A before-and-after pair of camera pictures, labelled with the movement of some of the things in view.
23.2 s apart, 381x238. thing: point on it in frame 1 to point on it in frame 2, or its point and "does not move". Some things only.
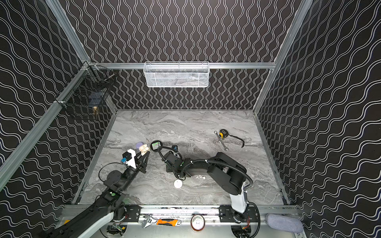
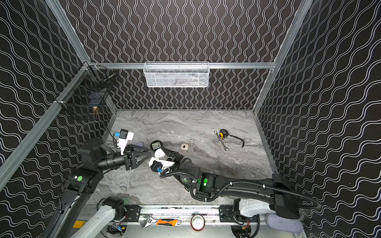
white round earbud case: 178,183 to 159,153
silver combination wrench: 225,148 does not move
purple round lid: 138,145 does not move
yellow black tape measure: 223,133 does not move
